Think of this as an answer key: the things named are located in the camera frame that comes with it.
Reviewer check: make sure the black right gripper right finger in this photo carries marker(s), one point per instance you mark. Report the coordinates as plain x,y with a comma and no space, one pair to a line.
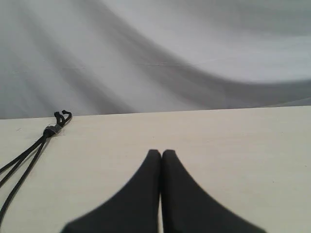
187,208

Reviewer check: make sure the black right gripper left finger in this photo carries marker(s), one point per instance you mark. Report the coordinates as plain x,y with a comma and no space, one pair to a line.
133,209

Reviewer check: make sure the clear tape piece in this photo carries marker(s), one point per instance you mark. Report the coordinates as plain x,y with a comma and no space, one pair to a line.
51,130

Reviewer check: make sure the white backdrop cloth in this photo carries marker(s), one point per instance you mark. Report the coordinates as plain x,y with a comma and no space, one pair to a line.
132,56

